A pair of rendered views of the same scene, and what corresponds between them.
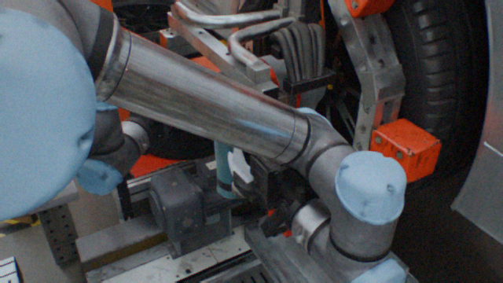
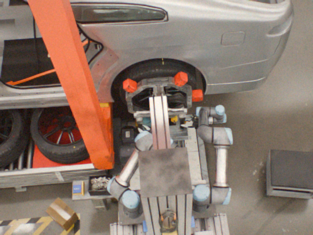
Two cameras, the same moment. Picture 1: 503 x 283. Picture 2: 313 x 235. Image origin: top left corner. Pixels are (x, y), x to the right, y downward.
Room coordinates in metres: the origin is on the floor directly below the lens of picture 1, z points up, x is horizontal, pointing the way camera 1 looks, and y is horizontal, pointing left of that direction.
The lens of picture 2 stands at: (-0.11, 1.71, 4.12)
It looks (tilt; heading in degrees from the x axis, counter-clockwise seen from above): 60 degrees down; 301
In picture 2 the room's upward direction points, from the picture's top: 6 degrees counter-clockwise
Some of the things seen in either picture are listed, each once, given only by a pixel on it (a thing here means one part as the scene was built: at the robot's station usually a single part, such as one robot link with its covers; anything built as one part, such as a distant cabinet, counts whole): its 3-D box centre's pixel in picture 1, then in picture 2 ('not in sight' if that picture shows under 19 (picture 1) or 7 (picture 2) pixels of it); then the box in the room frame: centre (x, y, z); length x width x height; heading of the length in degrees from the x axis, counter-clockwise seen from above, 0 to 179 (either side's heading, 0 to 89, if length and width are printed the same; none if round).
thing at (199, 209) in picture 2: not in sight; (200, 200); (0.24, 0.57, 0.87); 0.15 x 0.15 x 0.10
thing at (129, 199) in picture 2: not in sight; (130, 200); (0.68, 0.81, 0.98); 0.13 x 0.12 x 0.14; 163
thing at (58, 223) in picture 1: (53, 210); (98, 198); (1.14, 0.70, 0.21); 0.10 x 0.10 x 0.42; 29
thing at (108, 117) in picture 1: (90, 122); (169, 144); (0.63, 0.27, 0.91); 0.11 x 0.08 x 0.11; 163
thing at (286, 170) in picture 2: not in sight; (290, 175); (-0.32, -0.23, 0.17); 0.43 x 0.36 x 0.34; 19
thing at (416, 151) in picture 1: (402, 150); (196, 95); (0.63, -0.27, 0.85); 0.09 x 0.08 x 0.07; 29
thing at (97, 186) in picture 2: not in sight; (100, 185); (1.08, 0.67, 0.51); 0.20 x 0.14 x 0.13; 26
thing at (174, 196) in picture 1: (215, 204); (129, 144); (1.12, 0.12, 0.26); 0.42 x 0.18 x 0.35; 119
